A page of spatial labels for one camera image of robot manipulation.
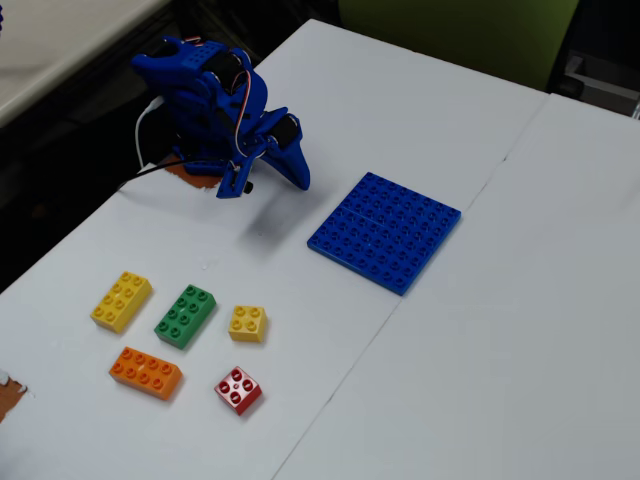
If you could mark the yellow 2x2 block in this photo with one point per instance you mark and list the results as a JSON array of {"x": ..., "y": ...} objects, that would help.
[{"x": 247, "y": 324}]

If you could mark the green 2x4 block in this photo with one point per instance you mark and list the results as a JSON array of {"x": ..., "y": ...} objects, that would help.
[{"x": 184, "y": 317}]

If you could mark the red 2x2 block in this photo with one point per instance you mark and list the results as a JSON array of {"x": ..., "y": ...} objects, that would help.
[{"x": 238, "y": 391}]

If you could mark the grey metal chair part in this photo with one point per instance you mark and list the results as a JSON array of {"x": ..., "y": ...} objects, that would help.
[{"x": 595, "y": 82}]

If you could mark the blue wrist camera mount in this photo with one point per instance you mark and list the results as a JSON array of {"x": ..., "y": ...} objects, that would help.
[{"x": 234, "y": 181}]

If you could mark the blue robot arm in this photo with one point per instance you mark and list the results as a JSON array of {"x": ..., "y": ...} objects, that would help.
[{"x": 190, "y": 100}]

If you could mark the yellow 2x4 block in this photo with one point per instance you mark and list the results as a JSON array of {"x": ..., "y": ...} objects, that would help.
[{"x": 120, "y": 302}]

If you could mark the orange 2x4 block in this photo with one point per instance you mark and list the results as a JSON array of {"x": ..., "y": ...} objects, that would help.
[{"x": 145, "y": 374}]

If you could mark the blue 8x8 base plate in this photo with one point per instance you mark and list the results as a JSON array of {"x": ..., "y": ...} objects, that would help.
[{"x": 385, "y": 232}]

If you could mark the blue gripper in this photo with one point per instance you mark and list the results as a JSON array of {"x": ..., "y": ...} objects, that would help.
[{"x": 290, "y": 150}]

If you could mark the white background table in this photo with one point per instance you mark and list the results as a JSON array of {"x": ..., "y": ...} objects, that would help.
[{"x": 60, "y": 40}]

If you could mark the green chair back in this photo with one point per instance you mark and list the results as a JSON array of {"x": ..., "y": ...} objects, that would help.
[{"x": 450, "y": 35}]

